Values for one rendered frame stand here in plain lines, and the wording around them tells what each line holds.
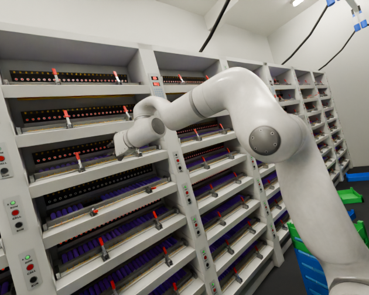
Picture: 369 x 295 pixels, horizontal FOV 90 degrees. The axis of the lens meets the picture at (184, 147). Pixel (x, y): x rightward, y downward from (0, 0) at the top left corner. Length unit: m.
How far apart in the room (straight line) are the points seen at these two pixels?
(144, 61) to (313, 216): 1.04
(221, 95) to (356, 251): 0.40
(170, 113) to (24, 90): 0.60
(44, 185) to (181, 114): 0.59
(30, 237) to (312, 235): 0.84
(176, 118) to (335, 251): 0.46
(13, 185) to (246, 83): 0.81
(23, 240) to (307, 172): 0.88
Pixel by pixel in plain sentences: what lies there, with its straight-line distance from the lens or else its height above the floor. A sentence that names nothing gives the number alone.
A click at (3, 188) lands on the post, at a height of 1.13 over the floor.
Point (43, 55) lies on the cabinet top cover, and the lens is 1.19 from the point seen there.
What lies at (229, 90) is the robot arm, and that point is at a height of 1.19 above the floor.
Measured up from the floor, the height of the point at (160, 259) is 0.57.
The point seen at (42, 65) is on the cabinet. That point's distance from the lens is 1.23.
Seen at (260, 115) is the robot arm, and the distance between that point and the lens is 0.36.
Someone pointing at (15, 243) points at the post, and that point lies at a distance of 0.89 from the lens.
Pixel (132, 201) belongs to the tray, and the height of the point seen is 0.92.
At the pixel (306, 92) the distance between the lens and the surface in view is 3.51.
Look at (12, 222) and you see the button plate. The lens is 0.88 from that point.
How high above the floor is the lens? 1.09
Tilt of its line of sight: 1 degrees up
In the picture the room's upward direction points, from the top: 16 degrees counter-clockwise
